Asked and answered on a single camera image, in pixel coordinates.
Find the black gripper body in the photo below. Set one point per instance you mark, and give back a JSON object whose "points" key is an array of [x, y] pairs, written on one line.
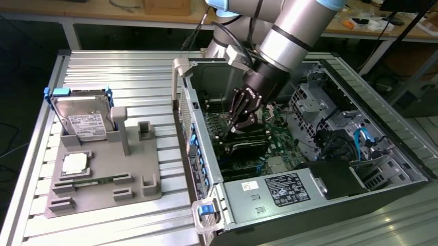
{"points": [[269, 79]]}

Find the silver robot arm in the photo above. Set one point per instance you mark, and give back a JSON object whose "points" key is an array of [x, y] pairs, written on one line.
{"points": [[293, 38]]}

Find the thin locking lever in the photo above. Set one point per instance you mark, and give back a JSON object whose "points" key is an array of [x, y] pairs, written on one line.
{"points": [[224, 107]]}

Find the silver drive cage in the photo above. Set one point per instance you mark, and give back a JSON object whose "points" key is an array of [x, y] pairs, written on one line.
{"points": [[309, 105]]}

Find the blue slot retainer strip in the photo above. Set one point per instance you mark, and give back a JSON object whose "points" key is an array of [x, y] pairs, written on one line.
{"points": [[197, 153]]}

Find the black expansion slot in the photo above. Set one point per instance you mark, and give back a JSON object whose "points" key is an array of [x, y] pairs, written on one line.
{"points": [[243, 174], [239, 167]]}

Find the silver chipset heatsink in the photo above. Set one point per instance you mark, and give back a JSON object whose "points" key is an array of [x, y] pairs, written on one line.
{"points": [[281, 166]]}

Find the small orange item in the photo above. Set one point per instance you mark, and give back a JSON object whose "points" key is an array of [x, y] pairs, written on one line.
{"points": [[347, 23]]}

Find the grey power supply unit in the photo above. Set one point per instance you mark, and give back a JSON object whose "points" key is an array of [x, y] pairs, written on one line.
{"points": [[251, 196]]}

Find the white and black box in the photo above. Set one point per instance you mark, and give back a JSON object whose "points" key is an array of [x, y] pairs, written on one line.
{"points": [[371, 24]]}

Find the blue case latch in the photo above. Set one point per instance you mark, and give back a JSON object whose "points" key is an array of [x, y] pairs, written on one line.
{"points": [[205, 210]]}

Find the brown cardboard box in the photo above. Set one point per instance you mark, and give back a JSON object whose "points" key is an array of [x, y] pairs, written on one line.
{"points": [[165, 7]]}

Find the grey plastic parts rack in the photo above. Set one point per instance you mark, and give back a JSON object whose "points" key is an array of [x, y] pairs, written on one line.
{"points": [[102, 159]]}

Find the black equipment box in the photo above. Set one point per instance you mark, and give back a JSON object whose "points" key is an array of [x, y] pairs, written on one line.
{"points": [[416, 100]]}

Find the metal disk bay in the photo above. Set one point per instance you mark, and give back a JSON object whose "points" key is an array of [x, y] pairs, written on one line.
{"points": [[386, 169]]}

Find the silver hard disk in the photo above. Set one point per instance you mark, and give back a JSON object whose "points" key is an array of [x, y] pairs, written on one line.
{"points": [[81, 115]]}

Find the black stand pole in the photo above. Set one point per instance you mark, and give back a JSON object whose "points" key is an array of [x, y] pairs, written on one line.
{"points": [[408, 27]]}

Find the black open PC case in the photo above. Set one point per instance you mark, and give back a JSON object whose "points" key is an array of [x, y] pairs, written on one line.
{"points": [[341, 217]]}

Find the black monitor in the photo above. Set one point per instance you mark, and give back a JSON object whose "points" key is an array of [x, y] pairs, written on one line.
{"points": [[407, 5]]}

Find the green RAM stick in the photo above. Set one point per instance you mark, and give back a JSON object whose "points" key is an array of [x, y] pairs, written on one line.
{"points": [[92, 182]]}

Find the silver CPU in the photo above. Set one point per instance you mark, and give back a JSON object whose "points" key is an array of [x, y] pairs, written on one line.
{"points": [[76, 164]]}

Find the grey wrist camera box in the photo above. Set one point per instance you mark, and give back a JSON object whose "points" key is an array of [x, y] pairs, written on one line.
{"points": [[235, 55]]}

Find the wooden desk white frame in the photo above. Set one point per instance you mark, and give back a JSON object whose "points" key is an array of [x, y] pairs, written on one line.
{"points": [[68, 10], [367, 33]]}

